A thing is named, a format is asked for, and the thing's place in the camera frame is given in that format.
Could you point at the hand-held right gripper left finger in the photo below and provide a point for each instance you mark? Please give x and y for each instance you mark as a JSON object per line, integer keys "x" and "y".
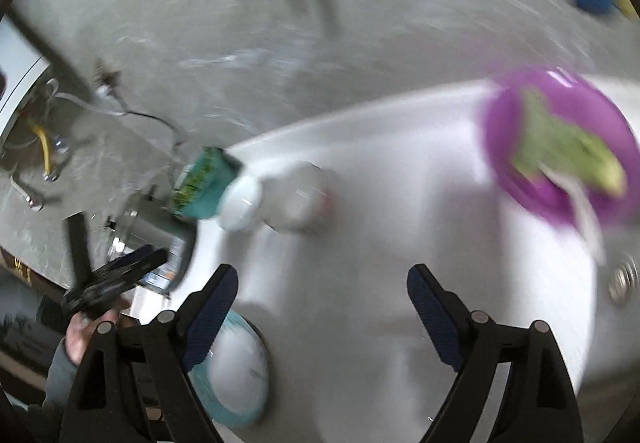
{"x": 210, "y": 318}

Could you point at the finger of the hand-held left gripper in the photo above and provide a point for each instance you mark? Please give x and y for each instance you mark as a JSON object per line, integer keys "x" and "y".
{"x": 147, "y": 268}
{"x": 132, "y": 260}

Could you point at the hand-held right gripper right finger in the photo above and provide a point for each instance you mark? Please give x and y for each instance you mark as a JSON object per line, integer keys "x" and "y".
{"x": 435, "y": 318}

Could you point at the teal floral plate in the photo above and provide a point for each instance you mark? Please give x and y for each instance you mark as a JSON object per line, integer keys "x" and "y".
{"x": 235, "y": 373}

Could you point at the small white bowl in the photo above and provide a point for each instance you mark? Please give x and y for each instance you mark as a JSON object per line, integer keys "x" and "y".
{"x": 242, "y": 203}

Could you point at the white bowl with dark rim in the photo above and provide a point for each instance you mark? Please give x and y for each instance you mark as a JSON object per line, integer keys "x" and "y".
{"x": 300, "y": 203}

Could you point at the person's left forearm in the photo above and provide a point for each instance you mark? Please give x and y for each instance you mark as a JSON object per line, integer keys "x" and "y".
{"x": 60, "y": 373}

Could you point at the person's left hand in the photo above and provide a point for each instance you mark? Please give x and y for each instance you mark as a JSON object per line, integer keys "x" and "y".
{"x": 80, "y": 335}

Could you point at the stainless steel rice cooker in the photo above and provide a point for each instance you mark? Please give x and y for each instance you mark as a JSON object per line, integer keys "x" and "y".
{"x": 160, "y": 233}

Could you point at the leafy greens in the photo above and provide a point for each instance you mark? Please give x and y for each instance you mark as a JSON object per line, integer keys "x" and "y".
{"x": 192, "y": 183}

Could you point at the purple plastic bowl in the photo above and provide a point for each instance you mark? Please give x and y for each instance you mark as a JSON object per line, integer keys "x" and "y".
{"x": 530, "y": 193}

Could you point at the white spoon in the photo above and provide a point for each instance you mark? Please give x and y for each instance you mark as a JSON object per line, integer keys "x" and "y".
{"x": 585, "y": 213}

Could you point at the peeled green vegetable stem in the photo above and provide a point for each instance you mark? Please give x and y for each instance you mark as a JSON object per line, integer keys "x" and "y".
{"x": 565, "y": 148}

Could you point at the white water heater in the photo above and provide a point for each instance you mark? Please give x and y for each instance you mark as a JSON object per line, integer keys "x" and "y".
{"x": 20, "y": 73}

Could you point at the wall power outlet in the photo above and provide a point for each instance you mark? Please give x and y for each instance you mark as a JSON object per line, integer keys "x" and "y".
{"x": 105, "y": 83}

